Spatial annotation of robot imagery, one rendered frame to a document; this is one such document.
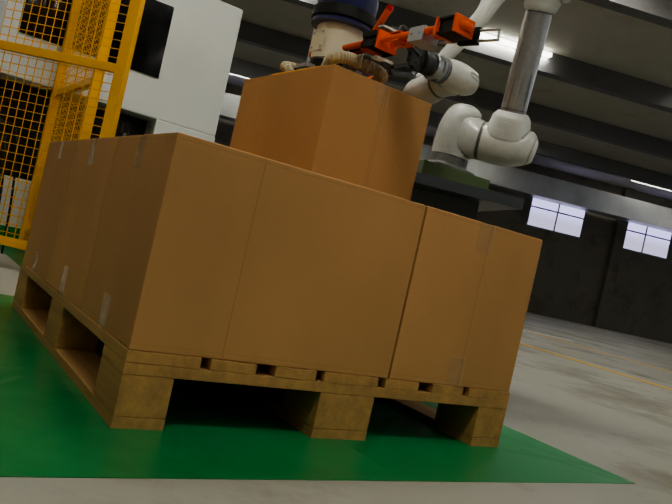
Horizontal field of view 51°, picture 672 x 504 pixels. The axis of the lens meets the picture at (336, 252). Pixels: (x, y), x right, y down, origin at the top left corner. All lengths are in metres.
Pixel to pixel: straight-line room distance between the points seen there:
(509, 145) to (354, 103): 0.82
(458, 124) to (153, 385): 1.84
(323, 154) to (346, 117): 0.14
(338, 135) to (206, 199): 0.90
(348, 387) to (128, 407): 0.48
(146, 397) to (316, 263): 0.42
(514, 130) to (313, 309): 1.54
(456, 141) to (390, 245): 1.34
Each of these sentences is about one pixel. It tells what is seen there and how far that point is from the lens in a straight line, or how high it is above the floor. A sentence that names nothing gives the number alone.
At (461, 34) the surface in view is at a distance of 2.03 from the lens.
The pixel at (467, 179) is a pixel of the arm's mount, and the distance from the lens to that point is 2.78.
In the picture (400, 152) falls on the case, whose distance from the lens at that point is 2.30.
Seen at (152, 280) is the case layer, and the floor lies 0.27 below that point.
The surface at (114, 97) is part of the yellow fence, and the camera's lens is 3.37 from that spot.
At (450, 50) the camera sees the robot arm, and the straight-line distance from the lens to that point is 2.69.
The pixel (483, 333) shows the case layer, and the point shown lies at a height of 0.28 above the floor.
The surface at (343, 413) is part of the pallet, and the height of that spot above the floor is 0.06.
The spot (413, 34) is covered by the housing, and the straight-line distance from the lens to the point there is 2.16.
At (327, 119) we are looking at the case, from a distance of 2.14.
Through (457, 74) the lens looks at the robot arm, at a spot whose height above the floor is 1.07.
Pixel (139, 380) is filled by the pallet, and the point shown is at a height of 0.09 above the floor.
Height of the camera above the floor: 0.39
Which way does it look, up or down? level
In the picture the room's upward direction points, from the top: 13 degrees clockwise
